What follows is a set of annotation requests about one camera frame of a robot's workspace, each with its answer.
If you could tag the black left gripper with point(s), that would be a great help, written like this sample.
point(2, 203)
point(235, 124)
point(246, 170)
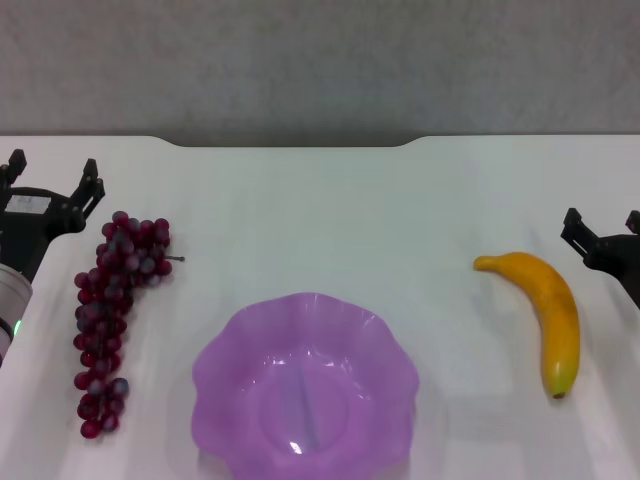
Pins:
point(30, 225)

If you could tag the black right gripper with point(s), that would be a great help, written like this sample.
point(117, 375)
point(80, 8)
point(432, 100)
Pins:
point(620, 255)

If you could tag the yellow banana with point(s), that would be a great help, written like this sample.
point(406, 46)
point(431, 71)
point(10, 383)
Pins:
point(555, 300)

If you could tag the dark red grape bunch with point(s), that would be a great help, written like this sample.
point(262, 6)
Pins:
point(107, 300)

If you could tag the purple wavy plastic plate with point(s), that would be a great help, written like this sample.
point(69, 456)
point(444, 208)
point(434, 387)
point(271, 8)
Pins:
point(300, 400)

